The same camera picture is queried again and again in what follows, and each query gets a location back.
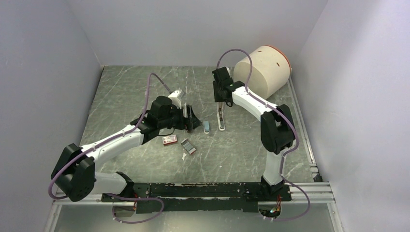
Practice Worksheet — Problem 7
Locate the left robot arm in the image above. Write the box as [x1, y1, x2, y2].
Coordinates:
[51, 94, 202, 202]

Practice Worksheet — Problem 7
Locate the blue mini stapler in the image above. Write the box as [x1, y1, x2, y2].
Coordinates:
[203, 121, 210, 134]

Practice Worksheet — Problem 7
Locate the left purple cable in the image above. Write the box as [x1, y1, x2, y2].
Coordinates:
[48, 72, 165, 224]

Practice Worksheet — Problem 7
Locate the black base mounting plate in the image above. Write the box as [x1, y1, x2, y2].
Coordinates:
[101, 181, 292, 214]

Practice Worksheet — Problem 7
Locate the aluminium frame rail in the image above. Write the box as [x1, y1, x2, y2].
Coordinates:
[53, 182, 335, 206]

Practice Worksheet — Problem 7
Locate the staple box tray with staples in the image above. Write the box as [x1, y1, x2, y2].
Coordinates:
[180, 139, 197, 155]

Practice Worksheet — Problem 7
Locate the red staple box sleeve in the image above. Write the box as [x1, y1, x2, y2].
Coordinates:
[162, 134, 178, 146]

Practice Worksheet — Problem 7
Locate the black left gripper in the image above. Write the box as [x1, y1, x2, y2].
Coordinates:
[159, 103, 202, 131]

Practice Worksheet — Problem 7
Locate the purple cable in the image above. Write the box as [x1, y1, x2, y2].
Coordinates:
[48, 72, 165, 224]
[217, 49, 311, 222]

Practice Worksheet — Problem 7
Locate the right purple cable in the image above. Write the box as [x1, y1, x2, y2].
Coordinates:
[217, 49, 311, 222]

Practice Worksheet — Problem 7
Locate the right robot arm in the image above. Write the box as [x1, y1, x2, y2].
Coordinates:
[212, 67, 295, 200]

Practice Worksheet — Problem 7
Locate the cream cylindrical container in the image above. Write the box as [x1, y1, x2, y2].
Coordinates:
[233, 45, 292, 100]

